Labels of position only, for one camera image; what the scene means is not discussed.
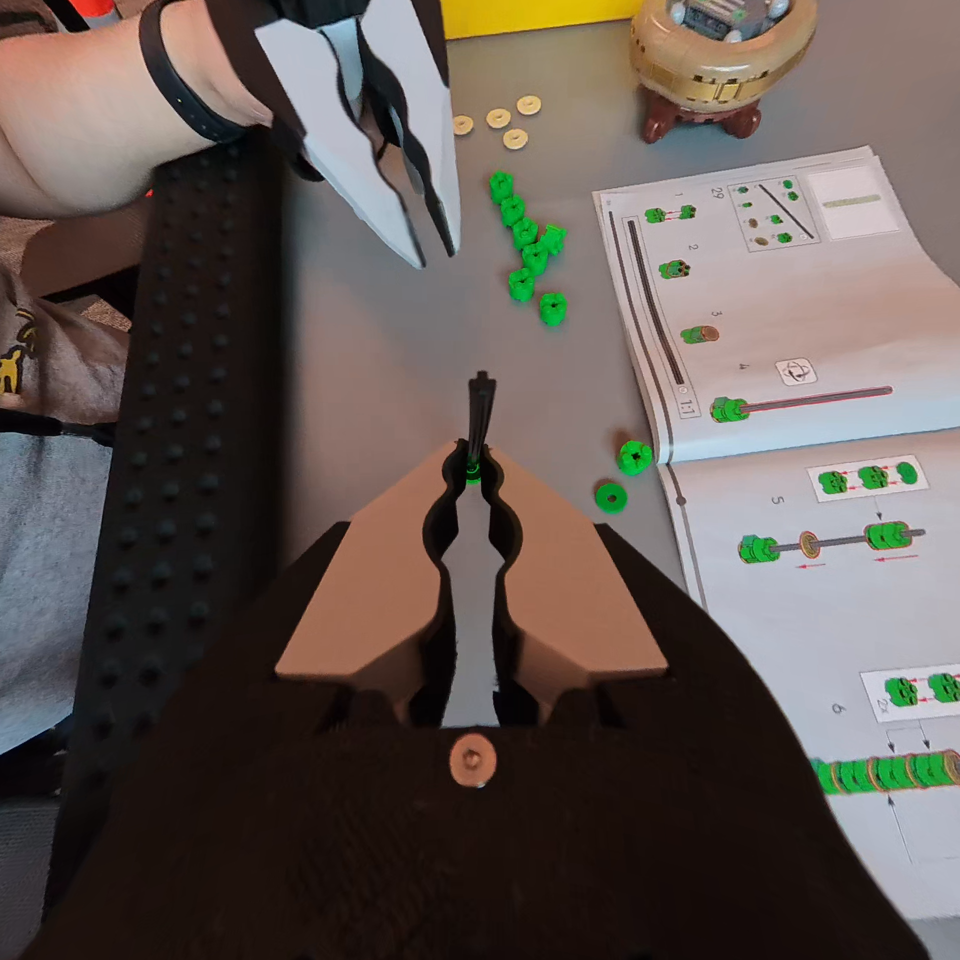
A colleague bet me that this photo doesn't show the tan round toy pot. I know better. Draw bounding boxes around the tan round toy pot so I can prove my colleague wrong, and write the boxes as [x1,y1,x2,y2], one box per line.
[628,0,819,145]

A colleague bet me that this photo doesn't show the black perforated mat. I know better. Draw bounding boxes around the black perforated mat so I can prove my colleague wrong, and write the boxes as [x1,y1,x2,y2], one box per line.
[43,138,305,912]

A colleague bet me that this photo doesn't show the person's left hand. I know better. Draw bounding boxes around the person's left hand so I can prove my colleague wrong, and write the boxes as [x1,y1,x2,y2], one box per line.
[159,0,276,130]

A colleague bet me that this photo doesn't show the long black axle rod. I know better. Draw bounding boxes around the long black axle rod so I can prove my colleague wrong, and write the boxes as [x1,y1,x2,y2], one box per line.
[466,369,498,466]

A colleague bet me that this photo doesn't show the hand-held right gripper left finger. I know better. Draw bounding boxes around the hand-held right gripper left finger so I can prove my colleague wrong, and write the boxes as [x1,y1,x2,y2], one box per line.
[274,441,460,727]

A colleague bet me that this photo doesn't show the row of small green pieces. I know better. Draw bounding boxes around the row of small green pieces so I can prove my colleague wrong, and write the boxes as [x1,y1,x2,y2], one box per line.
[487,171,655,516]

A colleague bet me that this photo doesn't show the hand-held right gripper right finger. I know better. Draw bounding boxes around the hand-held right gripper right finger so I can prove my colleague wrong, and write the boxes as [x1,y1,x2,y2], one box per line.
[487,446,670,726]

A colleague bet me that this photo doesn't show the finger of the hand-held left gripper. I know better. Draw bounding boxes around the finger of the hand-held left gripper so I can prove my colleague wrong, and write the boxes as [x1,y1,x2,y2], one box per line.
[253,16,429,270]
[358,0,463,258]

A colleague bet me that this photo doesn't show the grey desk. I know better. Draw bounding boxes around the grey desk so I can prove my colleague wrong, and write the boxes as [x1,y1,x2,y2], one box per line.
[281,0,960,960]

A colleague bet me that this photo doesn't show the yellow storage bin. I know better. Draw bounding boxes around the yellow storage bin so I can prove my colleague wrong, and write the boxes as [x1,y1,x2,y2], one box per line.
[441,0,655,41]

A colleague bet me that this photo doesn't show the open instruction booklet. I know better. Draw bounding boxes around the open instruction booklet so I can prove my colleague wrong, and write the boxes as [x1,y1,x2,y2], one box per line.
[591,144,960,922]

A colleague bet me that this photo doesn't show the black wristband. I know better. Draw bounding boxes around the black wristband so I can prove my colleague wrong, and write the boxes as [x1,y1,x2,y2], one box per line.
[138,0,254,146]

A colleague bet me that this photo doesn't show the person's grey trousers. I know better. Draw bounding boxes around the person's grey trousers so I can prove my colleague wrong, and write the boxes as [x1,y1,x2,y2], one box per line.
[0,429,115,755]

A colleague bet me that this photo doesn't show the person's left forearm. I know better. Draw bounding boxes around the person's left forearm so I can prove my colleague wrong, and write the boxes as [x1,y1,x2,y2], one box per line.
[0,13,226,220]

